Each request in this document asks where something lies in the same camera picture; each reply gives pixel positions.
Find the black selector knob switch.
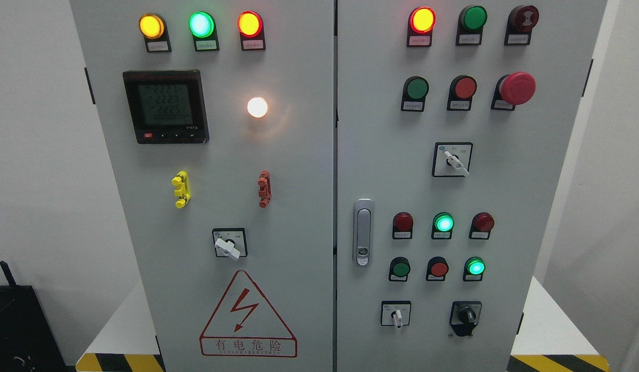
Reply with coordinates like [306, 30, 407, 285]
[449, 301, 482, 337]

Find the red terminal connector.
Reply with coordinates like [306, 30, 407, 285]
[257, 170, 272, 209]

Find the dark red indicator left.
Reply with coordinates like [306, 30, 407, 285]
[392, 211, 414, 240]

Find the dark red indicator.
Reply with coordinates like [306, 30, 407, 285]
[392, 211, 414, 240]
[469, 212, 495, 240]

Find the white glowing indicator light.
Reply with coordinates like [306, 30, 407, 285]
[247, 97, 268, 118]

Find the green push button lower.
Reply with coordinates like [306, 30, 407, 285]
[388, 256, 411, 281]

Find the grey left cabinet door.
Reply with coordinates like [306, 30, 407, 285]
[70, 1, 334, 371]

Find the grey cabinet door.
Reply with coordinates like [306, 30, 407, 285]
[70, 1, 334, 371]
[336, 1, 607, 371]

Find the green lit indicator middle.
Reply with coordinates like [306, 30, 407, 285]
[431, 212, 454, 240]

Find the green push button upper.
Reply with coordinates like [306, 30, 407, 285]
[401, 75, 429, 112]

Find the yellow terminal connector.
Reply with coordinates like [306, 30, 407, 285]
[171, 171, 191, 209]

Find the red push button lower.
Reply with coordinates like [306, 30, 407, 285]
[425, 256, 449, 281]

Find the red push button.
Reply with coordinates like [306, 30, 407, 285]
[447, 75, 477, 111]
[425, 256, 449, 281]

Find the grey right cabinet door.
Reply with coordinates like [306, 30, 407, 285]
[336, 1, 607, 371]

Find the red electrical danger sticker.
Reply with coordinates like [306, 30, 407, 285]
[199, 269, 297, 358]

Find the dark red indicator right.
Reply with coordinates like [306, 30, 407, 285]
[469, 212, 495, 240]

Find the black digital power meter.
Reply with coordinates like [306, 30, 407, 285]
[123, 70, 210, 144]

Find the red push button upper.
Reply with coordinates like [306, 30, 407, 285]
[447, 75, 477, 111]

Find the green lit push button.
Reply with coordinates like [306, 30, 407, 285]
[462, 256, 486, 282]

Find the red-orange indicator light left door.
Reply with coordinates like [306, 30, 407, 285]
[237, 10, 266, 51]

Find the red lit indicator right door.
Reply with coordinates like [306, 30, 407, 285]
[406, 6, 436, 48]

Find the green indicator light top left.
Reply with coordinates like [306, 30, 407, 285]
[189, 11, 220, 52]

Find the red emergency stop button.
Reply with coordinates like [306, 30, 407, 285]
[491, 71, 537, 111]

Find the green unlit indicator top right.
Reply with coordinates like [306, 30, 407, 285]
[455, 5, 488, 45]

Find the yellow indicator light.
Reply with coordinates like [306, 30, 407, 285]
[139, 13, 172, 53]

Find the dark red buzzer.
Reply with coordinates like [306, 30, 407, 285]
[504, 5, 539, 45]

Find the black box with antenna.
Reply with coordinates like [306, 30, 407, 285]
[0, 261, 67, 371]

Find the silver door handle lock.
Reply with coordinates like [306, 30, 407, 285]
[353, 198, 374, 268]

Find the white rotary switch left door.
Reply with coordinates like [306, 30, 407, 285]
[211, 227, 248, 260]

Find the white rotary switch upper right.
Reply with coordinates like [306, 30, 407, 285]
[432, 142, 473, 177]

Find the white rotary switch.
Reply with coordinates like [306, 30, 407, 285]
[379, 301, 412, 329]
[432, 142, 473, 177]

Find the white rotary switch lower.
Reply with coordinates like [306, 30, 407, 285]
[379, 301, 412, 329]

